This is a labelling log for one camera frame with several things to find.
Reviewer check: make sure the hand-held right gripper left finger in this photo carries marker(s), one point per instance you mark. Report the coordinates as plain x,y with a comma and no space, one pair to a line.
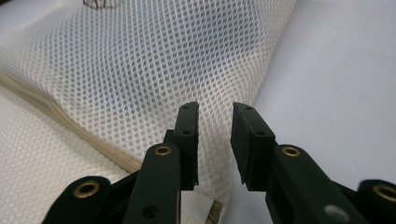
186,149

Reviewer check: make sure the cream mesh laundry bag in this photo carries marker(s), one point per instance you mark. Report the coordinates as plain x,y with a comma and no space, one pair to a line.
124,77

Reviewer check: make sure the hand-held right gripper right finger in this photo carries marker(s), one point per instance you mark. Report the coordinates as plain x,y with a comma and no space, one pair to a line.
252,149

